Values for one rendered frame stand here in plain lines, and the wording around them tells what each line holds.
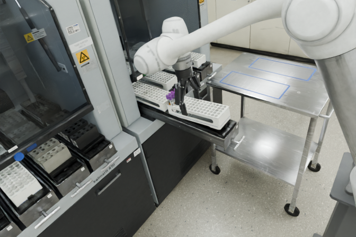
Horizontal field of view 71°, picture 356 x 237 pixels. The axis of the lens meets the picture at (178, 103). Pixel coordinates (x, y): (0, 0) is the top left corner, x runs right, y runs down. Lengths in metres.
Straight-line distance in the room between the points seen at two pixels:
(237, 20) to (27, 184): 0.96
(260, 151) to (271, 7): 1.16
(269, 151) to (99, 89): 1.17
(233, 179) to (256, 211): 0.28
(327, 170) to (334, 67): 1.57
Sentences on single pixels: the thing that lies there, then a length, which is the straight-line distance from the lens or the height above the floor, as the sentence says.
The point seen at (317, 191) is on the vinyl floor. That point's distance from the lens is 2.03.
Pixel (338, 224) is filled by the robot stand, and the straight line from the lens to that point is 1.32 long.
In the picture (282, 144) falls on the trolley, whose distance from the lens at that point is 1.87.
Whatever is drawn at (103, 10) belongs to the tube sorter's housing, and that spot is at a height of 1.33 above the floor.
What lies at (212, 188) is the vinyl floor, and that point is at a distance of 1.94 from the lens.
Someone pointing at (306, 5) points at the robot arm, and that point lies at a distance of 0.56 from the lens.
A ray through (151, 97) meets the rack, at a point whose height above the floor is 0.86.
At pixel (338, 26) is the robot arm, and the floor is 1.39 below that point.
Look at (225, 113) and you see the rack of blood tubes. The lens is 1.12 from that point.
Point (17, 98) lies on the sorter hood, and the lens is 1.01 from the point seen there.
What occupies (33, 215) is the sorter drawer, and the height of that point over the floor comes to 0.77.
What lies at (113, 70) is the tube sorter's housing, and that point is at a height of 1.07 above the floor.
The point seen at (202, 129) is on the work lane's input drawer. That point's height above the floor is 0.80.
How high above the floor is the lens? 1.58
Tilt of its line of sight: 35 degrees down
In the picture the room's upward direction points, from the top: 9 degrees counter-clockwise
